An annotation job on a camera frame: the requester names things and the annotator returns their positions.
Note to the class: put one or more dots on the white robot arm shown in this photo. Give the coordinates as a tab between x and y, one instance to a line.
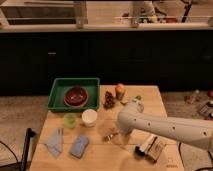
194	132

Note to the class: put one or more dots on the white plastic cup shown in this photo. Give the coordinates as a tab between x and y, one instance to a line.
89	117

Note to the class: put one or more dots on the small green plastic cup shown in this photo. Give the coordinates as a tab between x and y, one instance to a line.
69	120

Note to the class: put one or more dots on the orange green mango toy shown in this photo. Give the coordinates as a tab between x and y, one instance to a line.
120	91

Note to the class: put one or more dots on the brown grape bunch toy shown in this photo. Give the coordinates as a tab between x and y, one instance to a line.
109	100

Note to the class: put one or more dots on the dark red bowl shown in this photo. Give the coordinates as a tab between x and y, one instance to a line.
76	97

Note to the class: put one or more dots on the green plastic tray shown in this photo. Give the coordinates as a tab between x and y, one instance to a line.
62	85

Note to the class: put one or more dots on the blue sponge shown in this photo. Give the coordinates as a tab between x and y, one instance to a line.
78	148

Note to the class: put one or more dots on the black white brush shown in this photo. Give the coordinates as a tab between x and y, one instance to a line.
141	150

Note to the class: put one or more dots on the light blue cloth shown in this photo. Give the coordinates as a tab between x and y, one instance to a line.
54	142

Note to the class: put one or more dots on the small brown box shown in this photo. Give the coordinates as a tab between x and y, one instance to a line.
156	149

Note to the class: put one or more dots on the black chair frame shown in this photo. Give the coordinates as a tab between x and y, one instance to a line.
23	163

